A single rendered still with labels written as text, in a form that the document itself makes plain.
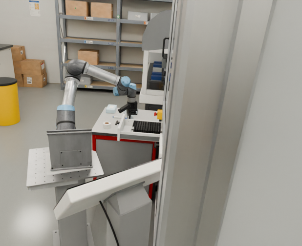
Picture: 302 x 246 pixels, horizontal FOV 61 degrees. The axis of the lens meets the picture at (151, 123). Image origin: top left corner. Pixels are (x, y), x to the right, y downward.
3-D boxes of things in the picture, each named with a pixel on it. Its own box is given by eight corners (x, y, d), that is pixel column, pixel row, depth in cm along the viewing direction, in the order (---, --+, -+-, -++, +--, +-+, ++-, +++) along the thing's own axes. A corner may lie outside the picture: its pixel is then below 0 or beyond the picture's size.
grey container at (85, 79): (72, 84, 562) (71, 76, 556) (75, 80, 590) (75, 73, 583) (90, 85, 564) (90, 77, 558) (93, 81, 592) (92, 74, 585)
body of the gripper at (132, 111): (137, 115, 223) (138, 102, 218) (127, 116, 220) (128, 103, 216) (135, 112, 230) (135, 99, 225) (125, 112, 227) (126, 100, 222)
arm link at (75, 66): (71, 50, 188) (133, 75, 200) (69, 59, 198) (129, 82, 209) (65, 62, 183) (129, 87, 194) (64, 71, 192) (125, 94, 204)
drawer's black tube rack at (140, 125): (131, 136, 198) (131, 129, 195) (133, 127, 214) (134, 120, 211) (160, 139, 197) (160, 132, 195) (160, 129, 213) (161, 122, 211)
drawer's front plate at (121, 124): (117, 141, 193) (117, 128, 189) (122, 125, 220) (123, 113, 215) (119, 141, 193) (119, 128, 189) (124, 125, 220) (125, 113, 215)
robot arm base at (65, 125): (54, 133, 159) (54, 119, 162) (53, 141, 172) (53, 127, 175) (79, 133, 164) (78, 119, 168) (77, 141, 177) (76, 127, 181)
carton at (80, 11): (66, 15, 507) (65, 0, 496) (70, 15, 536) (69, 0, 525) (86, 17, 509) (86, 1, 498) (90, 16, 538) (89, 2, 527)
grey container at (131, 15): (127, 20, 513) (127, 10, 506) (128, 19, 540) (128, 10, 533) (147, 22, 515) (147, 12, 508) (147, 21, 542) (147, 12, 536)
